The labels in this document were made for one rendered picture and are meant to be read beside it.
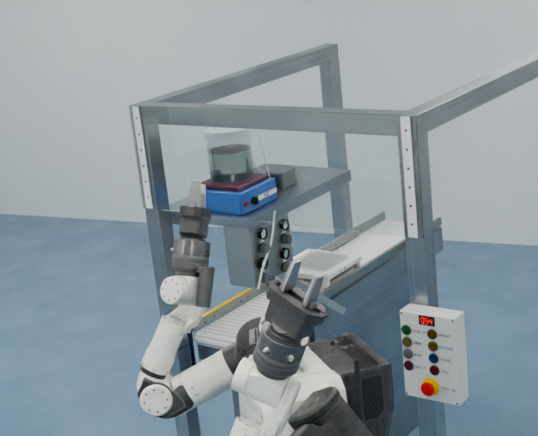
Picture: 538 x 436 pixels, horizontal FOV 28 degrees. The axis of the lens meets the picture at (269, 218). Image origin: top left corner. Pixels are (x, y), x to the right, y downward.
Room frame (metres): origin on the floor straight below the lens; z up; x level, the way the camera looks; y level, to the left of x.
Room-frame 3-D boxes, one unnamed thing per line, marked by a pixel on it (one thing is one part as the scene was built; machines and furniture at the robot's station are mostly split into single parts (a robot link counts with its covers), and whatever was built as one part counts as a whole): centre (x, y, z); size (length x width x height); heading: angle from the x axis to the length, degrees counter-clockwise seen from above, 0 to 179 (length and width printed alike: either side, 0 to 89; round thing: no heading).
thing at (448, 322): (2.74, -0.42, 0.97); 0.17 x 0.06 x 0.26; 53
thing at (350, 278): (3.79, -0.31, 0.85); 1.32 x 0.02 x 0.03; 143
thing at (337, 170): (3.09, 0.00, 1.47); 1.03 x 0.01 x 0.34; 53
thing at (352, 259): (3.81, -0.16, 0.89); 0.25 x 0.24 x 0.02; 53
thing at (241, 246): (3.34, 0.04, 1.14); 0.22 x 0.11 x 0.20; 143
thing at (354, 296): (3.88, -0.21, 0.77); 1.30 x 0.29 x 0.10; 143
